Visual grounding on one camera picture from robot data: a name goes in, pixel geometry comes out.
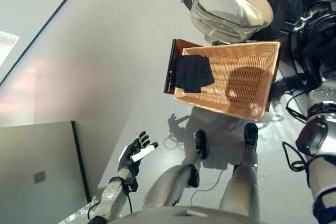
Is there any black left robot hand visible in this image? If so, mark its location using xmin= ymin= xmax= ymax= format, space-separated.
xmin=117 ymin=131 xmax=160 ymax=179

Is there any grey front-load washing machine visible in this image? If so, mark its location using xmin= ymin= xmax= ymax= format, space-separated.
xmin=272 ymin=0 xmax=336 ymax=99

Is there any silver left robot leg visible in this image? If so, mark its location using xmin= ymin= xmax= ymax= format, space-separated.
xmin=141 ymin=129 xmax=208 ymax=209

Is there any silver robot leg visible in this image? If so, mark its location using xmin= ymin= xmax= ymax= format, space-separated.
xmin=141 ymin=129 xmax=208 ymax=209
xmin=219 ymin=122 xmax=260 ymax=217

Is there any grey robot torso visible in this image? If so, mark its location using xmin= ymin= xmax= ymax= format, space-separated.
xmin=110 ymin=205 xmax=263 ymax=224

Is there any grey board with dark edge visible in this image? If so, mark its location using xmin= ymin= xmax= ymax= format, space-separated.
xmin=0 ymin=120 xmax=91 ymax=224

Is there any silver right robot leg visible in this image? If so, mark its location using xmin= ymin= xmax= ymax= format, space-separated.
xmin=219 ymin=122 xmax=260 ymax=217

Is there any brown glossy curved stand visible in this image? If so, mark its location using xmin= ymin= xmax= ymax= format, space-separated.
xmin=163 ymin=39 xmax=281 ymax=112

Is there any woven wicker laundry basket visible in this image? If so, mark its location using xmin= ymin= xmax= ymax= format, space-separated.
xmin=173 ymin=41 xmax=281 ymax=122

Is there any round glass washer door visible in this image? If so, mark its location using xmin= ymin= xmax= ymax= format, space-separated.
xmin=178 ymin=0 xmax=307 ymax=44

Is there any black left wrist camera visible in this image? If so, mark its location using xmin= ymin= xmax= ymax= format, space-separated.
xmin=125 ymin=178 xmax=139 ymax=193

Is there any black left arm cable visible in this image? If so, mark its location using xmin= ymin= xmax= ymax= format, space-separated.
xmin=88 ymin=192 xmax=133 ymax=219

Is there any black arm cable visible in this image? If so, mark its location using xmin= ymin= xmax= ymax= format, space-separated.
xmin=88 ymin=192 xmax=133 ymax=219
xmin=282 ymin=90 xmax=312 ymax=172

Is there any coiled grey floor cable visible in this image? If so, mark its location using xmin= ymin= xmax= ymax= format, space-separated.
xmin=164 ymin=134 xmax=190 ymax=151

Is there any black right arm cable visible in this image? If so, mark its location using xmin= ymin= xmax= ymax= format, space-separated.
xmin=282 ymin=90 xmax=312 ymax=172

